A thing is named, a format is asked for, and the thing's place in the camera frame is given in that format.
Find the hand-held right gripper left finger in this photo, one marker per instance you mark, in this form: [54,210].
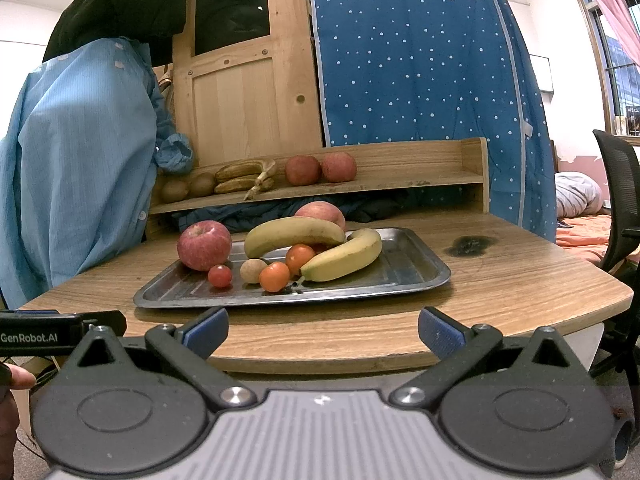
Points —
[207,331]

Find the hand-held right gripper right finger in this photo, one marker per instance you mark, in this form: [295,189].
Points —
[440,332]

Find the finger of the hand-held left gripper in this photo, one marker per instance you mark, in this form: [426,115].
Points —
[107,319]

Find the cherry tomato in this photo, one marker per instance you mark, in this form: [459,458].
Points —
[220,276]

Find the pale tan longan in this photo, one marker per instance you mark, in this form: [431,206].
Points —
[252,270]

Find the metal tray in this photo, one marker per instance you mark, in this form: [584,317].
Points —
[395,267]

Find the dark red apple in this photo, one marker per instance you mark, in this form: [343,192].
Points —
[204,245]

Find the small orange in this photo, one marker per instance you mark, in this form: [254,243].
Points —
[299,256]
[274,276]

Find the curved yellow banana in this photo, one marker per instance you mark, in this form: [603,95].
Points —
[350,255]

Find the straight yellow banana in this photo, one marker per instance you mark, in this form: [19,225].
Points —
[295,232]

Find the pale red apple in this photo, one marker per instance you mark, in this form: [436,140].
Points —
[322,212]

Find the person's left hand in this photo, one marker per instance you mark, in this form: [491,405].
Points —
[15,379]

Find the brown kiwi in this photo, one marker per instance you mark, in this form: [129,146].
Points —
[202,184]
[174,189]

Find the light blue shirt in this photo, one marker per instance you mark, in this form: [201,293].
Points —
[80,160]

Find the bunch of browned bananas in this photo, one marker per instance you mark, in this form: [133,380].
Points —
[240,169]

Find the orange bedsheet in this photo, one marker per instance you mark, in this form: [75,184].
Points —
[582,240]

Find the wooden desk shelf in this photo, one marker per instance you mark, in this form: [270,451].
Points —
[415,162]

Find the grey bedding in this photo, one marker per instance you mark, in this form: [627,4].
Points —
[577,192]

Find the wooden cabinet door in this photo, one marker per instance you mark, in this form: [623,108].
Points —
[245,110]

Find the black office chair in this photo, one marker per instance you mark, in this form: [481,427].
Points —
[620,185]

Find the tan hanging bag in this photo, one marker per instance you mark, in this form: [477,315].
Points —
[166,85]

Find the blue dotted curtain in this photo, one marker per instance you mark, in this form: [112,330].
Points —
[415,60]

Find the window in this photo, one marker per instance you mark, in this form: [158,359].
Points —
[620,85]

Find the black jacket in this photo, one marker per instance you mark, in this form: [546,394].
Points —
[125,5]

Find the black framed wall panel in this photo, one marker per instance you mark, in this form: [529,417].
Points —
[541,72]

